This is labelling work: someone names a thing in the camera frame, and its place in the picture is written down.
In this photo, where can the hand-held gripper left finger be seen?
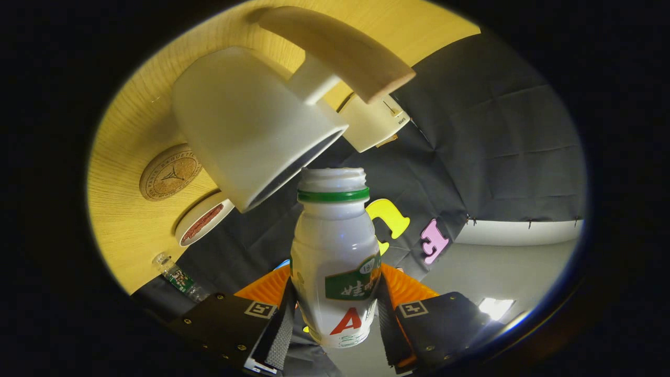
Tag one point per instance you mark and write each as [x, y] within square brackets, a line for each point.
[280, 335]

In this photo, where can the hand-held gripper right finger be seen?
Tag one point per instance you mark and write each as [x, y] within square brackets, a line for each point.
[390, 335]

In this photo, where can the round cork coaster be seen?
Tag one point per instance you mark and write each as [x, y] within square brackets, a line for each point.
[167, 175]

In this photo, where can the clear plastic water bottle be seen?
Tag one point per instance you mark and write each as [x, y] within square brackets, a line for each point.
[180, 279]

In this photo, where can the red meat slices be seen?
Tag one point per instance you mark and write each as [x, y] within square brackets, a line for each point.
[201, 224]

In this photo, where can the round white plate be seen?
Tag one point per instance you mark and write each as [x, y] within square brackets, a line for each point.
[194, 215]

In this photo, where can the wooden table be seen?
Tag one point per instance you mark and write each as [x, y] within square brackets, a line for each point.
[131, 230]

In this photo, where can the bread slice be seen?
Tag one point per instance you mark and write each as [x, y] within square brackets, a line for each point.
[387, 141]

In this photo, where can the cream toaster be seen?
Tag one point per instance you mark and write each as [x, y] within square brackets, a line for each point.
[366, 128]

